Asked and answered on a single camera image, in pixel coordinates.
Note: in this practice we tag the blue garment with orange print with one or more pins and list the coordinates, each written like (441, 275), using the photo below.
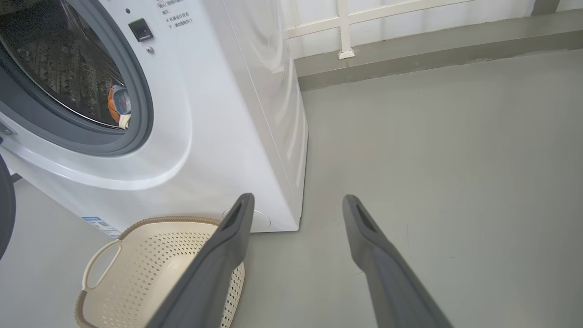
(119, 102)

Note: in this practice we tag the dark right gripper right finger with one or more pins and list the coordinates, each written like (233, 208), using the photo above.
(391, 287)

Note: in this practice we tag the round white filter cover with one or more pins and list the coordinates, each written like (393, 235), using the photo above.
(260, 221)

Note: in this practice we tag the black door latch socket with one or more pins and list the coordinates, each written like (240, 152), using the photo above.
(140, 30)

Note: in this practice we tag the white metal railing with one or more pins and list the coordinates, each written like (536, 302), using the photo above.
(345, 27)

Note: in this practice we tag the perforated steel washer drum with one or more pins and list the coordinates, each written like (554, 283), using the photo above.
(59, 59)

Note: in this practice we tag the dark round washer door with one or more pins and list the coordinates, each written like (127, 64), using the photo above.
(5, 205)

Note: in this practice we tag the cream perforated laundry basket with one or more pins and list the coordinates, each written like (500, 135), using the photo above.
(145, 273)

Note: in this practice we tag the blue energy label sticker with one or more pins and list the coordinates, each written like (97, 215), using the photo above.
(101, 224)

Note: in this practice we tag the white front-load washing machine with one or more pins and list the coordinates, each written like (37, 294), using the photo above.
(205, 114)

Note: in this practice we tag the grey rubber door gasket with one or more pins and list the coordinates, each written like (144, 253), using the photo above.
(134, 82)

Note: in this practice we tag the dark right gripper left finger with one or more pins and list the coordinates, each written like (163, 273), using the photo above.
(214, 278)

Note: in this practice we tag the small printed text label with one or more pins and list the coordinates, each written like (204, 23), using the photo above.
(175, 16)

